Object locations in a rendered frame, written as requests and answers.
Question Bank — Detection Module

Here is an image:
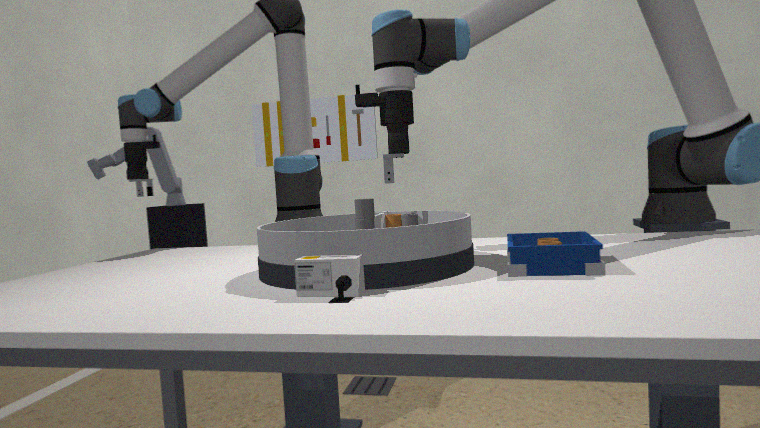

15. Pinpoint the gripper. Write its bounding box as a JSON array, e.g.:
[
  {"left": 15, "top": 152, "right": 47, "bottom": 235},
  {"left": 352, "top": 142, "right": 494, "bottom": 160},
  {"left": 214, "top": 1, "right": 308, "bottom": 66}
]
[
  {"left": 126, "top": 140, "right": 159, "bottom": 182},
  {"left": 380, "top": 90, "right": 420, "bottom": 184}
]

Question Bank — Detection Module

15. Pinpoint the grey turntable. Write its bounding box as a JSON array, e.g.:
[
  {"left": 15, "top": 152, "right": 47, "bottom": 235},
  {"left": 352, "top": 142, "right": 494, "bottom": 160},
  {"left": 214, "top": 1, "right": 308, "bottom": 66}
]
[{"left": 256, "top": 207, "right": 477, "bottom": 292}]

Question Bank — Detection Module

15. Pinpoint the blue crate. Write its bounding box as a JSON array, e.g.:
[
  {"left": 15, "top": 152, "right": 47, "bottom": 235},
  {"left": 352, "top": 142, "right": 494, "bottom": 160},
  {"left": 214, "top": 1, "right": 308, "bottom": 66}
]
[{"left": 507, "top": 230, "right": 605, "bottom": 276}]

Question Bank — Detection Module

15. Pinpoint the jointed stand on black box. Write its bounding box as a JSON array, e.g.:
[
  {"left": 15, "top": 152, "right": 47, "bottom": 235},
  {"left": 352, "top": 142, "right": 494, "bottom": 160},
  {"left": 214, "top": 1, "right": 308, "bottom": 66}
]
[{"left": 85, "top": 122, "right": 211, "bottom": 250}]

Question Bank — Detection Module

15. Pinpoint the white control box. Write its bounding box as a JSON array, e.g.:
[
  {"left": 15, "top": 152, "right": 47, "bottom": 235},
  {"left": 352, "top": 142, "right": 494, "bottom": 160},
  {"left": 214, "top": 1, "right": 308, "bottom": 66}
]
[{"left": 293, "top": 253, "right": 367, "bottom": 303}]

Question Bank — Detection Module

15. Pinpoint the dark floor grate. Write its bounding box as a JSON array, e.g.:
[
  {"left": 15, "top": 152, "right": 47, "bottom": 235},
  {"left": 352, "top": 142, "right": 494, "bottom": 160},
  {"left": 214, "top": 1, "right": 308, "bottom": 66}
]
[{"left": 343, "top": 376, "right": 397, "bottom": 397}]

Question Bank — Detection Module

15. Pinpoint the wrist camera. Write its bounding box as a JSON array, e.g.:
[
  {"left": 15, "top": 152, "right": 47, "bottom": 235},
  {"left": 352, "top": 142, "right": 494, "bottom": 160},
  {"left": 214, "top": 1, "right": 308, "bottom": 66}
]
[{"left": 352, "top": 88, "right": 383, "bottom": 111}]

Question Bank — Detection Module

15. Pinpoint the white wall board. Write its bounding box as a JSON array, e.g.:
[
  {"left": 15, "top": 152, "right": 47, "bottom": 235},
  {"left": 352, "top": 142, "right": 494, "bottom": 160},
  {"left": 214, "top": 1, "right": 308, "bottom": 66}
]
[{"left": 261, "top": 92, "right": 382, "bottom": 165}]

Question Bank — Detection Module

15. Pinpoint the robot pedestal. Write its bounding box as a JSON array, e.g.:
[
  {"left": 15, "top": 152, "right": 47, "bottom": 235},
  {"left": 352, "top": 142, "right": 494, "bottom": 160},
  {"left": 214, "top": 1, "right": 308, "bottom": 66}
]
[{"left": 282, "top": 373, "right": 342, "bottom": 428}]

